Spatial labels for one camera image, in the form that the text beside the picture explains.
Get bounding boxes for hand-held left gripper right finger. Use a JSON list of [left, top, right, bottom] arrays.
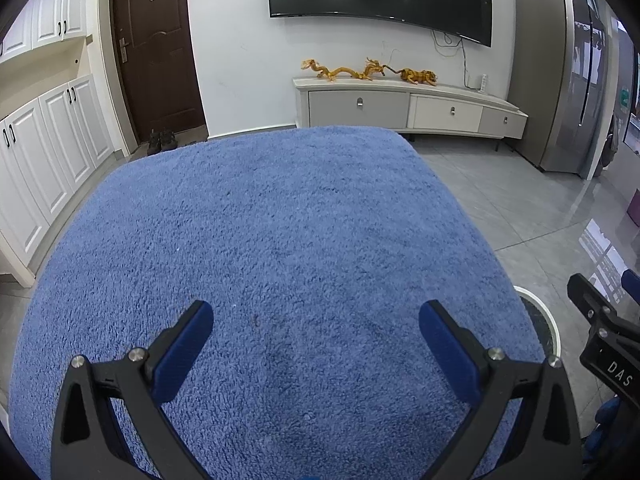
[[419, 300, 583, 480]]

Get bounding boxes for dark brown door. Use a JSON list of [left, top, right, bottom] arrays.
[[109, 0, 208, 156]]

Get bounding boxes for blue fluffy mat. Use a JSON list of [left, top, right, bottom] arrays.
[[9, 126, 551, 480]]

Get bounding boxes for golden dragon figurine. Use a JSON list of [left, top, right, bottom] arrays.
[[350, 57, 399, 82], [301, 58, 352, 82]]

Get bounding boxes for television cable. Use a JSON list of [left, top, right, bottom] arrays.
[[432, 30, 474, 89]]

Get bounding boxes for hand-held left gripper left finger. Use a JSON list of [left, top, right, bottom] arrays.
[[50, 300, 215, 480]]

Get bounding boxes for golden tiger figurine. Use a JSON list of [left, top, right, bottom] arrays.
[[398, 67, 440, 87]]

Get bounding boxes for white floor cabinets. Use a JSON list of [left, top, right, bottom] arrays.
[[0, 74, 116, 281]]

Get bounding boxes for stainless steel refrigerator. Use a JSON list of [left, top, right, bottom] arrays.
[[540, 0, 621, 179]]

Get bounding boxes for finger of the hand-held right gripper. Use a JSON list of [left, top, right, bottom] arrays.
[[567, 274, 624, 334], [621, 269, 640, 306]]

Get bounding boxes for white and grey TV cabinet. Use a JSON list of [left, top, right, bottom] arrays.
[[292, 76, 529, 151]]

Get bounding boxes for grey tall cabinet panel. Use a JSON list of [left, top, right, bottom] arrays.
[[507, 0, 568, 168]]

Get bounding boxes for white trash bin black bag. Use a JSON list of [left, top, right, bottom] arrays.
[[512, 285, 562, 366]]

